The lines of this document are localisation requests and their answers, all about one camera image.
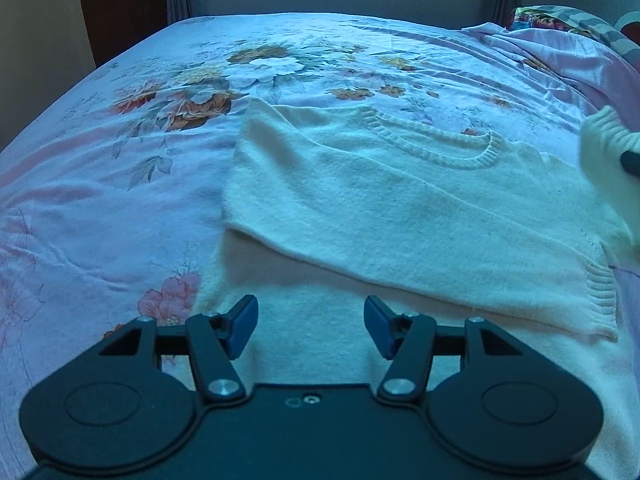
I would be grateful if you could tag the dark wooden door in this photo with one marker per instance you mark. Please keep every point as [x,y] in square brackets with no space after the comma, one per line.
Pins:
[122,5]

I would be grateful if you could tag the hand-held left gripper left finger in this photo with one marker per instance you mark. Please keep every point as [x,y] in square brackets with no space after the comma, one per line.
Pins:
[243,322]

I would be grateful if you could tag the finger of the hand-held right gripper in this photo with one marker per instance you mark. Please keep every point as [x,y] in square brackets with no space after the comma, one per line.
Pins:
[631,162]

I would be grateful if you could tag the floral bed sheet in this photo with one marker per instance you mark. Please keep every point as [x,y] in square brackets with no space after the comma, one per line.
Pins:
[100,185]

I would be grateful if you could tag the white knit sweater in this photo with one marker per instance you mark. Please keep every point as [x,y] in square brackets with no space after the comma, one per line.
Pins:
[380,210]

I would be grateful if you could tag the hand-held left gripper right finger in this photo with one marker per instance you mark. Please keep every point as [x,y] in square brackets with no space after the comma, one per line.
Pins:
[378,324]

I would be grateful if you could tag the pink quilt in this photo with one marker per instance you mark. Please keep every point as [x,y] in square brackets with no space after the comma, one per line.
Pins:
[560,55]

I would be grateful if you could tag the colourful floral pillow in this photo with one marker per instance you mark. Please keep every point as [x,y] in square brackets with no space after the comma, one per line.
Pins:
[542,17]

